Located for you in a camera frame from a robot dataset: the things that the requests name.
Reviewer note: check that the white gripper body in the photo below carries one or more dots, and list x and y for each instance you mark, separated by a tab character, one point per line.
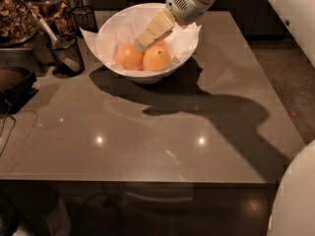
184	4

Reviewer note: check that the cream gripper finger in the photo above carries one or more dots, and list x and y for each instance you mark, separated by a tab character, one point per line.
160	26

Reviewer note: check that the orange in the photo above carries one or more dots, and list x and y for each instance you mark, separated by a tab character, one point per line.
161	43
129	57
156	58

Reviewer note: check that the white bowl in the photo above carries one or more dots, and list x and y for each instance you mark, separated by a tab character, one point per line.
149	76

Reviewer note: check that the white paper liner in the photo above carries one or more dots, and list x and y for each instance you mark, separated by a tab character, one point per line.
121	30

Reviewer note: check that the black mesh cup rear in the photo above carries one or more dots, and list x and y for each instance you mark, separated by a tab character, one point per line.
84	18

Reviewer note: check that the black mesh cup with utensil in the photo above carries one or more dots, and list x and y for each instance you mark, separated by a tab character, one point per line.
66	56

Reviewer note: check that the silver serving utensil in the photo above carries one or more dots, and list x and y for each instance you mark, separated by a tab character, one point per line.
53	37

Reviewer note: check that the glass jar of snacks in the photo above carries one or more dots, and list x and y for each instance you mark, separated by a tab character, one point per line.
17	24

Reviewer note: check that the black device on table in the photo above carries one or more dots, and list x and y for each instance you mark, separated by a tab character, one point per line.
16	88

